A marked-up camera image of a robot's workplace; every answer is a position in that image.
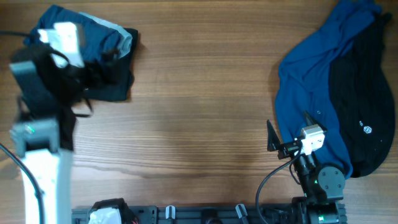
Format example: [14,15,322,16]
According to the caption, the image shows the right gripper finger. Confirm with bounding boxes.
[303,111,327,133]
[266,119,280,152]

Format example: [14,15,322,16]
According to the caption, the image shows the dark navy shorts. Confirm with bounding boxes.
[30,5,118,63]

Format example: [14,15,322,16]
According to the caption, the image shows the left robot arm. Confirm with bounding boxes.
[9,45,96,223]

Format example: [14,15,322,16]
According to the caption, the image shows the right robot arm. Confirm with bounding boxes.
[256,112,348,224]

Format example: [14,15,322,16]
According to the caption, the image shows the folded light blue jeans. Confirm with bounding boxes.
[79,12,134,58]

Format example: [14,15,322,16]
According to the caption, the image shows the folded black garment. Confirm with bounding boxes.
[85,28,138,101]

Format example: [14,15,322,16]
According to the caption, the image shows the teal blue shirt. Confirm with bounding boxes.
[275,1,382,178]

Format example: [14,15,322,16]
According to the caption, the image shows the black garment with logo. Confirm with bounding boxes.
[329,13,396,178]

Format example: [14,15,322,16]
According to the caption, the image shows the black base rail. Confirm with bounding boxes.
[71,198,348,224]

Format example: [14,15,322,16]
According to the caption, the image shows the left black cable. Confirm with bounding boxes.
[0,29,46,224]

